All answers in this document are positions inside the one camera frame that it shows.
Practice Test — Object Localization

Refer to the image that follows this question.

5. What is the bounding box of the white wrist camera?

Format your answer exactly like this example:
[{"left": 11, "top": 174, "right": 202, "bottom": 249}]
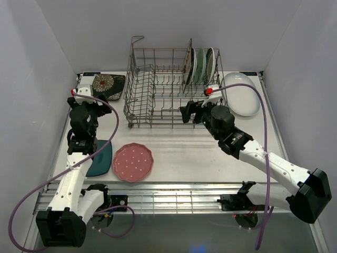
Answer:
[
  {"left": 71, "top": 84, "right": 95, "bottom": 104},
  {"left": 202, "top": 84, "right": 223, "bottom": 107}
]

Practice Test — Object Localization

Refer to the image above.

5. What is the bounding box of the pink dotted scalloped plate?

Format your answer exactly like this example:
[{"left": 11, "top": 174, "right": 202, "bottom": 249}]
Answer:
[{"left": 112, "top": 143, "right": 154, "bottom": 183}]

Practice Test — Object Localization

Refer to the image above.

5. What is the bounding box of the white oval plate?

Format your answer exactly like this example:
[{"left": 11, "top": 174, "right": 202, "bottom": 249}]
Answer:
[{"left": 224, "top": 72, "right": 260, "bottom": 116}]

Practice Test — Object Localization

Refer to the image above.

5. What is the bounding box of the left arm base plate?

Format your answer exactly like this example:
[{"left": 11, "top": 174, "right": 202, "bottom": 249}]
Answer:
[{"left": 110, "top": 195, "right": 128, "bottom": 212}]

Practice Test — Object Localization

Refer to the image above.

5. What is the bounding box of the grey wire dish rack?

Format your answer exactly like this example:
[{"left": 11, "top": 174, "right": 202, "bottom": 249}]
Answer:
[{"left": 123, "top": 35, "right": 230, "bottom": 130}]

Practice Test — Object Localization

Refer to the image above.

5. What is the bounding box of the green floral plate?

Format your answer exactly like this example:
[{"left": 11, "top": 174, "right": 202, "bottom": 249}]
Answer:
[{"left": 194, "top": 48, "right": 206, "bottom": 85}]

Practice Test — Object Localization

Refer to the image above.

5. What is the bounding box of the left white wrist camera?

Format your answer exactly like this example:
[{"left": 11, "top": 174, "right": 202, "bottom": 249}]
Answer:
[{"left": 71, "top": 84, "right": 95, "bottom": 104}]

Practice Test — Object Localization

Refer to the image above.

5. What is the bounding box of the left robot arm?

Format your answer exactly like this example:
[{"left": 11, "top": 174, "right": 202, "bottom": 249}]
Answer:
[{"left": 36, "top": 95, "right": 112, "bottom": 247}]

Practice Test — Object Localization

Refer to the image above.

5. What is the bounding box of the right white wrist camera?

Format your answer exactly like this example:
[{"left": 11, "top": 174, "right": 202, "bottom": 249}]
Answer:
[{"left": 202, "top": 84, "right": 223, "bottom": 107}]

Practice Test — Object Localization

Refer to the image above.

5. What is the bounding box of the green red rimmed white plate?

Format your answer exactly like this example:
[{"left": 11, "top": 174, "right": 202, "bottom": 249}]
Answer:
[{"left": 205, "top": 47, "right": 216, "bottom": 85}]

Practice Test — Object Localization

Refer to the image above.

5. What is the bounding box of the cream floral square plate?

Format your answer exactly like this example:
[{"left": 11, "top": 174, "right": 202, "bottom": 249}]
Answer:
[{"left": 182, "top": 39, "right": 193, "bottom": 92}]

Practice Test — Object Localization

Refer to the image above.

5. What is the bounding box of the dark teal plate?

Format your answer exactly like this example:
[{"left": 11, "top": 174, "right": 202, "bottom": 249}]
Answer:
[{"left": 86, "top": 142, "right": 113, "bottom": 177}]

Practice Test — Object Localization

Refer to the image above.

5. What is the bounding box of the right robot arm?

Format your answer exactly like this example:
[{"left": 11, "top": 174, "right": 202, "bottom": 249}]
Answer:
[{"left": 180, "top": 101, "right": 332, "bottom": 223}]

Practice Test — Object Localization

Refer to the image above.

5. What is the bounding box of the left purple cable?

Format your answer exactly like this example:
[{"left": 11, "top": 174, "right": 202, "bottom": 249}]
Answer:
[{"left": 8, "top": 89, "right": 135, "bottom": 251}]

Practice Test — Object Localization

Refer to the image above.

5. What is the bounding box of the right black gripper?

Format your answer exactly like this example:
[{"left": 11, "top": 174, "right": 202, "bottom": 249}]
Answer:
[{"left": 179, "top": 98, "right": 221, "bottom": 141}]

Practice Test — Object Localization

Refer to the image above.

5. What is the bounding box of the black floral square plate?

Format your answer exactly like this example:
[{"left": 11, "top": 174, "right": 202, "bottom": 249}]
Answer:
[{"left": 92, "top": 74, "right": 126, "bottom": 101}]

